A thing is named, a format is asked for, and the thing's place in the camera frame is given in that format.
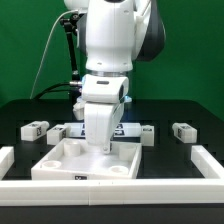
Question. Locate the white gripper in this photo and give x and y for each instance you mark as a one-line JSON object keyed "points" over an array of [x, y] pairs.
{"points": [[100, 123]]}

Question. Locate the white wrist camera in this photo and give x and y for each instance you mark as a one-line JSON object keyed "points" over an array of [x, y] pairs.
{"points": [[104, 89]]}

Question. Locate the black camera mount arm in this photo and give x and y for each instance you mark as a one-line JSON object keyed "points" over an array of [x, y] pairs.
{"points": [[70, 30]]}

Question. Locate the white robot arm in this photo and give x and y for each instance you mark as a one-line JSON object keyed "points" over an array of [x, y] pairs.
{"points": [[113, 34]]}

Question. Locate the white U-shaped fence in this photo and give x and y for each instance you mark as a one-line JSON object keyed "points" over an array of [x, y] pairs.
{"points": [[209, 188]]}

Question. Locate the white fiducial marker plate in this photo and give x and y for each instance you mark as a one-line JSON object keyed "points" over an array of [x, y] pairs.
{"points": [[122, 130]]}

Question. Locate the white square tabletop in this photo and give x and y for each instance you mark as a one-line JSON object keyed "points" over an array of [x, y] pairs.
{"points": [[73, 159]]}

